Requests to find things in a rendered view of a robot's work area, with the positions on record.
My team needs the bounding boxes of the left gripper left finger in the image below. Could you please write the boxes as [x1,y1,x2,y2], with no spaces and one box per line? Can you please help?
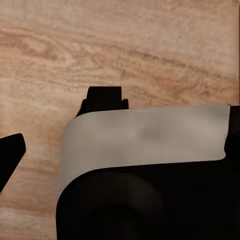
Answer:
[0,133,26,193]

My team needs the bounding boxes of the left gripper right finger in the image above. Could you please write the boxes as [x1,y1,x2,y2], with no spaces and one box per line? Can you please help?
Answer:
[224,132,240,173]

